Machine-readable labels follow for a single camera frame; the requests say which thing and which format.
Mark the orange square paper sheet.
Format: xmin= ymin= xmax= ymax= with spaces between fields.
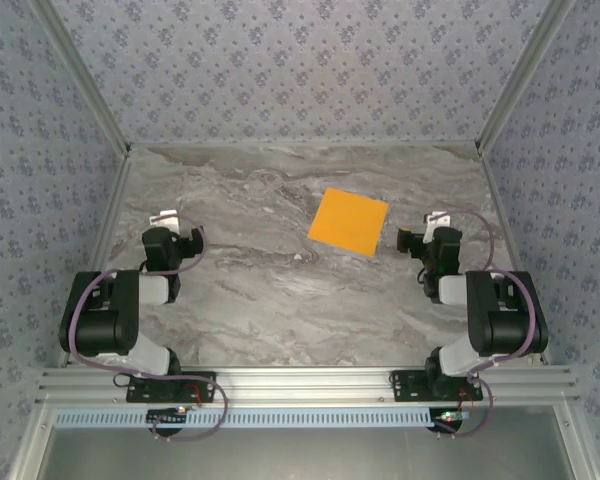
xmin=307 ymin=187 xmax=390 ymax=258

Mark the small circuit board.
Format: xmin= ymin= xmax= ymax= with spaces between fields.
xmin=146 ymin=406 xmax=189 ymax=427
xmin=431 ymin=408 xmax=469 ymax=425

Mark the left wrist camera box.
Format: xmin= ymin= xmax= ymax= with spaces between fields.
xmin=149 ymin=209 xmax=181 ymax=232

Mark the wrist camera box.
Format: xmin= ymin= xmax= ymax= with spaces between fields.
xmin=149 ymin=209 xmax=181 ymax=232
xmin=425 ymin=210 xmax=454 ymax=237

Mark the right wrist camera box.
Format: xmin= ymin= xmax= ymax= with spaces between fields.
xmin=425 ymin=210 xmax=454 ymax=237

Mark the aluminium table side rail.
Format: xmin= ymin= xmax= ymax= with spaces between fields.
xmin=59 ymin=149 xmax=134 ymax=369
xmin=474 ymin=142 xmax=552 ymax=365

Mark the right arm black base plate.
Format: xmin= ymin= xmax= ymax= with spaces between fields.
xmin=389 ymin=369 xmax=484 ymax=404

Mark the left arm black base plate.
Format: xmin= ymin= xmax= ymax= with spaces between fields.
xmin=125 ymin=372 xmax=218 ymax=404

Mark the aluminium mounting rail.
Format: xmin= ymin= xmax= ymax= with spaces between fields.
xmin=35 ymin=366 xmax=580 ymax=405

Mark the aluminium frame post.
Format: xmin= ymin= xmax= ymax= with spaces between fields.
xmin=29 ymin=0 xmax=133 ymax=157
xmin=473 ymin=0 xmax=577 ymax=151

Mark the white slotted cable duct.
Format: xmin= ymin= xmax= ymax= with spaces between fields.
xmin=54 ymin=407 xmax=434 ymax=430

